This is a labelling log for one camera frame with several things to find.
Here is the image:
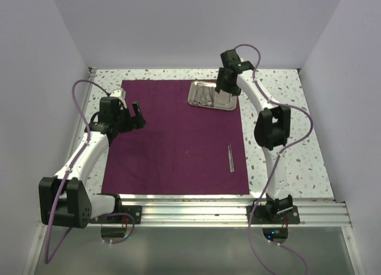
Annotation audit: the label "steel instrument tray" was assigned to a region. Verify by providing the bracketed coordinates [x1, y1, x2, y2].
[188, 80, 238, 111]

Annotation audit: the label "purple cloth wrap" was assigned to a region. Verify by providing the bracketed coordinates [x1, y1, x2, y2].
[102, 80, 249, 195]

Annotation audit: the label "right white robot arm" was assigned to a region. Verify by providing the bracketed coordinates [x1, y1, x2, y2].
[216, 67, 293, 223]

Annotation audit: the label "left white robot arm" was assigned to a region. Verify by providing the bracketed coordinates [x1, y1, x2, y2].
[39, 96, 146, 229]

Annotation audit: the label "steel forceps in tray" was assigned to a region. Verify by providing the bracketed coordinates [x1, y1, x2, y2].
[204, 86, 215, 107]

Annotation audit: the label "steel scissors in tray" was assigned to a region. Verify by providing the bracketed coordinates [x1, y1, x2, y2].
[192, 85, 208, 107]

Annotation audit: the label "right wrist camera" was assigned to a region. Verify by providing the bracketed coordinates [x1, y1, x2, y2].
[220, 49, 241, 68]

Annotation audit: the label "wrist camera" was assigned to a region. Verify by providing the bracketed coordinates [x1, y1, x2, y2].
[220, 49, 241, 68]
[110, 88, 126, 99]

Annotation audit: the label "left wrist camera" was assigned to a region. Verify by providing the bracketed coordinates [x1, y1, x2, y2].
[110, 88, 126, 99]

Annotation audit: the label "aluminium left side rail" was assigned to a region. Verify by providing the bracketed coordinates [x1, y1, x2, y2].
[56, 78, 93, 193]

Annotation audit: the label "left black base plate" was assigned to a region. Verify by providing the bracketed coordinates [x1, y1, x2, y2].
[90, 205, 142, 224]

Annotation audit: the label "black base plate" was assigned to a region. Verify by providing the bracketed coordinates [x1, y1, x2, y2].
[90, 205, 142, 224]
[246, 195, 301, 224]

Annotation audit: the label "aluminium front rail frame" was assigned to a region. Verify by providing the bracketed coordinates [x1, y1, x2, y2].
[120, 197, 351, 227]

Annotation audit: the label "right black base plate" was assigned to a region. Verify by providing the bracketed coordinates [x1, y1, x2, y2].
[246, 195, 301, 224]

